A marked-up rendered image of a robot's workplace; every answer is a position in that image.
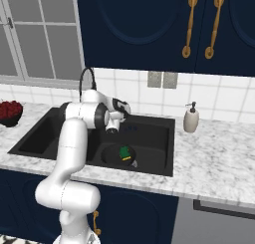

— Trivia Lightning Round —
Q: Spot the navy base cupboard door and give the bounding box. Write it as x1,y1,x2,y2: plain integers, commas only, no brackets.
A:
87,183,180,244
0,167,64,244

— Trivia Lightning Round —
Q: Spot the navy wall cupboard door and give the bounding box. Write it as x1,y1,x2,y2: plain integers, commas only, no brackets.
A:
75,0,207,74
194,0,255,79

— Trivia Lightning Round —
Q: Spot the dark bowl of red fruit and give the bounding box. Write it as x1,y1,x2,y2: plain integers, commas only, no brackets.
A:
0,100,25,128

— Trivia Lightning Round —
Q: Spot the grey framed window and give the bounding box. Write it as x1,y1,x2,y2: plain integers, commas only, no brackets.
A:
0,0,87,90

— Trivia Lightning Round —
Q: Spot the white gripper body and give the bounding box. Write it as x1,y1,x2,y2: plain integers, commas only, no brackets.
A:
113,97,132,119

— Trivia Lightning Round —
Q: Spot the grey wall socket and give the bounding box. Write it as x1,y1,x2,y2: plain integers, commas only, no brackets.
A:
146,71,163,89
161,71,179,90

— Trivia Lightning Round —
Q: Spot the black sink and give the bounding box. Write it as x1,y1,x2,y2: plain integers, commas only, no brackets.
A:
7,106,176,178

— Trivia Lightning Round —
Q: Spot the black curved tap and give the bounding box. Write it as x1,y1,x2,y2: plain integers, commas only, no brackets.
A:
79,67,98,104

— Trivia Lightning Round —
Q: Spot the green and yellow sponge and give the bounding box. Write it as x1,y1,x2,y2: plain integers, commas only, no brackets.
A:
119,145,132,162

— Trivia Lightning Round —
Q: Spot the window latch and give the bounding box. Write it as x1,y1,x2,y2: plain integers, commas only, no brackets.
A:
6,16,15,30

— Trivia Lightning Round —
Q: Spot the black pan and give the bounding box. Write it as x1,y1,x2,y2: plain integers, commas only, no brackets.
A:
100,142,139,168

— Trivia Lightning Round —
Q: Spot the beige soap dispenser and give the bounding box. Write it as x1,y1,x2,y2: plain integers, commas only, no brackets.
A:
182,101,200,133

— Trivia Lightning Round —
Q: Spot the grey dishwasher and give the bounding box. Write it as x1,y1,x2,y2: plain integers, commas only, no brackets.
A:
170,195,255,244

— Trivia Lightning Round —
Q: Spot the small brass cupboard handle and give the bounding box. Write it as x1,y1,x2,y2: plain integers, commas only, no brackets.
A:
92,210,102,237

